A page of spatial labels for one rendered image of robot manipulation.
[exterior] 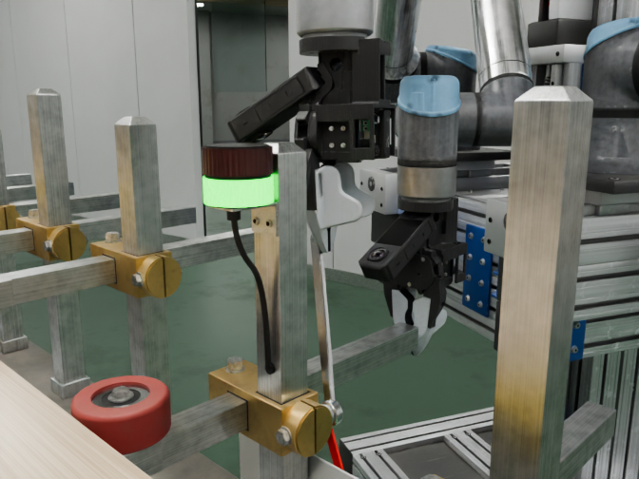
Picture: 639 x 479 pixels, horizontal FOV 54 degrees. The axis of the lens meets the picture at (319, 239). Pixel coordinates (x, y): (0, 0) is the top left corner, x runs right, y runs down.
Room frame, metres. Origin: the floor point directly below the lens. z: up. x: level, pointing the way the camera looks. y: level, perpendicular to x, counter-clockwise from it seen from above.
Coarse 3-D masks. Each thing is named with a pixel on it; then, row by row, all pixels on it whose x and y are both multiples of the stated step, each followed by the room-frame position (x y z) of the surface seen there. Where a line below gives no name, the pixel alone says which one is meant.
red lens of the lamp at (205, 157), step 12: (204, 156) 0.51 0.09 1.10; (216, 156) 0.50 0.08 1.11; (228, 156) 0.50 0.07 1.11; (240, 156) 0.50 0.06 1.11; (252, 156) 0.50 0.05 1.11; (264, 156) 0.51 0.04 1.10; (204, 168) 0.51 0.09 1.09; (216, 168) 0.50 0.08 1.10; (228, 168) 0.50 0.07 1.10; (240, 168) 0.50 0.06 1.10; (252, 168) 0.50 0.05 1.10; (264, 168) 0.51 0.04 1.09
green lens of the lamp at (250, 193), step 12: (204, 180) 0.51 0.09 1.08; (216, 180) 0.50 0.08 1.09; (252, 180) 0.50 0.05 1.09; (264, 180) 0.51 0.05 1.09; (204, 192) 0.51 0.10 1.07; (216, 192) 0.50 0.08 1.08; (228, 192) 0.50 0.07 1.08; (240, 192) 0.50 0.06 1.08; (252, 192) 0.50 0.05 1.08; (264, 192) 0.51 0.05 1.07; (216, 204) 0.50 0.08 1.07; (228, 204) 0.50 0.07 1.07; (240, 204) 0.50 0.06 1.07; (252, 204) 0.50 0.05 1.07; (264, 204) 0.51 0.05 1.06
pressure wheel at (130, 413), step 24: (96, 384) 0.50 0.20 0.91; (120, 384) 0.51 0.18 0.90; (144, 384) 0.50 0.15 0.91; (72, 408) 0.46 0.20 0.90; (96, 408) 0.46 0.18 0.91; (120, 408) 0.46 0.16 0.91; (144, 408) 0.46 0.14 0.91; (168, 408) 0.48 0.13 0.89; (96, 432) 0.45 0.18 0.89; (120, 432) 0.45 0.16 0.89; (144, 432) 0.46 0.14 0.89
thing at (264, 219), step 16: (208, 144) 0.53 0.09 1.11; (224, 144) 0.53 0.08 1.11; (240, 144) 0.53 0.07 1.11; (256, 144) 0.53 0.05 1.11; (208, 176) 0.51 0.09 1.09; (256, 176) 0.51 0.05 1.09; (224, 208) 0.51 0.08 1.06; (240, 208) 0.50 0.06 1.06; (256, 208) 0.55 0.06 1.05; (272, 208) 0.54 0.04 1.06; (256, 224) 0.55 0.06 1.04; (272, 224) 0.54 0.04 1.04; (240, 240) 0.53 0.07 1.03; (256, 272) 0.53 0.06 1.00; (272, 368) 0.54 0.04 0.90
